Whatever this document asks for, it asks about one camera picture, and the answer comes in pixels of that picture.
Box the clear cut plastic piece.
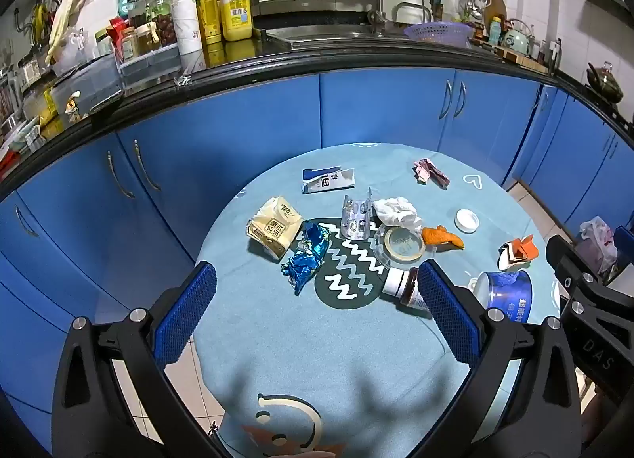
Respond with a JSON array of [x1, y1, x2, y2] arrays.
[[339, 188, 373, 241]]

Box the dark wok with glass lid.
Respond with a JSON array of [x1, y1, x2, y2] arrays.
[[587, 61, 625, 104]]

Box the white bottle cap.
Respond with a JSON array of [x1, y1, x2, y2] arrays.
[[454, 209, 480, 233]]

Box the long wooden board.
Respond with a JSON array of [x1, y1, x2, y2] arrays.
[[495, 44, 550, 75]]

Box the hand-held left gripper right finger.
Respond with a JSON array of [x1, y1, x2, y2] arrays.
[[416, 259, 582, 458]]

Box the blue foil wrapper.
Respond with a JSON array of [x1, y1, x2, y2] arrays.
[[281, 221, 332, 296]]

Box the round table, light blue cloth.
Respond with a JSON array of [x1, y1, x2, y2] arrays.
[[191, 142, 563, 458]]

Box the orange peel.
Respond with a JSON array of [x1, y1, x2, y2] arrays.
[[421, 225, 465, 251]]

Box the purple plastic colander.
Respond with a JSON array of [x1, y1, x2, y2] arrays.
[[403, 22, 475, 47]]

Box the blue kitchen cabinets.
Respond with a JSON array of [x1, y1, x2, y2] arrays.
[[0, 67, 634, 439]]

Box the white tissue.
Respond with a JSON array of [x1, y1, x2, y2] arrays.
[[372, 197, 424, 228]]

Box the brown bottle with white cap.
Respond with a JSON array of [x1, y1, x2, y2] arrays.
[[381, 267, 432, 314]]

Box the steel kitchen sink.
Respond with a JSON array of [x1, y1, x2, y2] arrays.
[[265, 24, 397, 50]]

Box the orange white carton piece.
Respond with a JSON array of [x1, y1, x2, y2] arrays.
[[497, 235, 540, 271]]

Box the white paper towel roll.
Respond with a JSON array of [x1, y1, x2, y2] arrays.
[[172, 0, 204, 56]]

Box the jar of red dates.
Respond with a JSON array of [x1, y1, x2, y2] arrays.
[[151, 0, 178, 47]]

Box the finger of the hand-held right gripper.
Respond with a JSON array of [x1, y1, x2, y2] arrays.
[[545, 235, 634, 303], [613, 225, 634, 270]]

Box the round wooden cutting board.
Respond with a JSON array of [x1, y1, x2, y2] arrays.
[[488, 0, 508, 33]]

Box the grey bin with white bag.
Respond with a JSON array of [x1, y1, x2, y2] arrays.
[[579, 217, 620, 285]]

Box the mint green kettle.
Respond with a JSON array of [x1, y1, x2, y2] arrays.
[[504, 19, 533, 56]]

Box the pink wrapper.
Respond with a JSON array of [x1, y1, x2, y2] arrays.
[[413, 158, 451, 188]]

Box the clear plastic storage tray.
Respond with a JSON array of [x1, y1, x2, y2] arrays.
[[116, 44, 181, 79]]

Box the cream tissue packet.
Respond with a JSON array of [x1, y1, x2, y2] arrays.
[[246, 196, 304, 261]]

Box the amber oil bottle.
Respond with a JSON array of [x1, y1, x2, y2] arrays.
[[197, 0, 223, 46]]

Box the blue white paper cup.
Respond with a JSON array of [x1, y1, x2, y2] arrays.
[[468, 270, 535, 325]]

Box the blue white carton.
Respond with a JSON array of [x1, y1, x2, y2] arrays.
[[302, 167, 356, 195]]

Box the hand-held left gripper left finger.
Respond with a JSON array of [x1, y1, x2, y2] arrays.
[[52, 260, 229, 458]]

